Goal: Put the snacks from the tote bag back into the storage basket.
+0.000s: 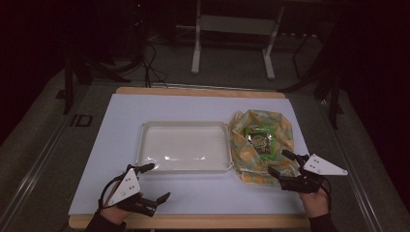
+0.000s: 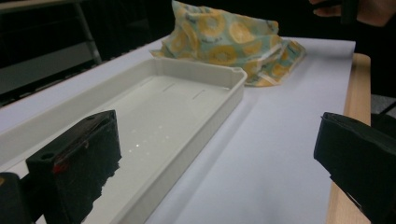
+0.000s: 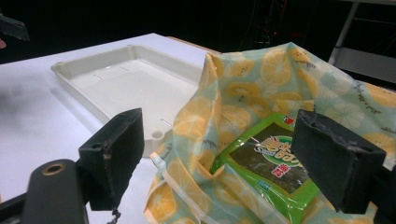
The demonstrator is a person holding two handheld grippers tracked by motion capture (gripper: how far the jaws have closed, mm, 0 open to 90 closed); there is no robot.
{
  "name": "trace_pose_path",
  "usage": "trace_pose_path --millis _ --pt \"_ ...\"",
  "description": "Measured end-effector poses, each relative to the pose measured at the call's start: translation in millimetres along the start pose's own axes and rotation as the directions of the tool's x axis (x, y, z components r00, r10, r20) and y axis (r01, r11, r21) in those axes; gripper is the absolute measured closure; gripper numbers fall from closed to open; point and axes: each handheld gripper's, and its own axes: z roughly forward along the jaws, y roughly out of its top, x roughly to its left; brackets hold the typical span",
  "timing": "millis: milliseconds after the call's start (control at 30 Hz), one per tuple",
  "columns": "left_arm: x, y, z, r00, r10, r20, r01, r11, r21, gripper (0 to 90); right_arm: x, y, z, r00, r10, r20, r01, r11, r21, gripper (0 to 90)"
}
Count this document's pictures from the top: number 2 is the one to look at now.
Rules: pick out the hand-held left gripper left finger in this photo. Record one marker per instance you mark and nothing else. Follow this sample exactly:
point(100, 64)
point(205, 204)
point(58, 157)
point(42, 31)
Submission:
point(77, 161)

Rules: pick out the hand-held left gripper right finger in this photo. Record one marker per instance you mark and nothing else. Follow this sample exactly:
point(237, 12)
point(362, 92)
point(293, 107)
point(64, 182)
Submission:
point(364, 158)

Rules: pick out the white table mat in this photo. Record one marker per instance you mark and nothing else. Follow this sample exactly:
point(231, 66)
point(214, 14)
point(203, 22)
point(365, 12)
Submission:
point(280, 140)

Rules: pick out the white plastic tray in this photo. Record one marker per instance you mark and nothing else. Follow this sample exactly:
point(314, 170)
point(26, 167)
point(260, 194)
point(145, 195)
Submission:
point(174, 112)

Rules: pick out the grey metal rack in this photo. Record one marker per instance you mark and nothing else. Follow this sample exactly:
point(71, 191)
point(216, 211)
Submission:
point(91, 46)

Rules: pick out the teal cloth with yellow rings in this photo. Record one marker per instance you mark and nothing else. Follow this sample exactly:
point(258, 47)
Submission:
point(224, 40)

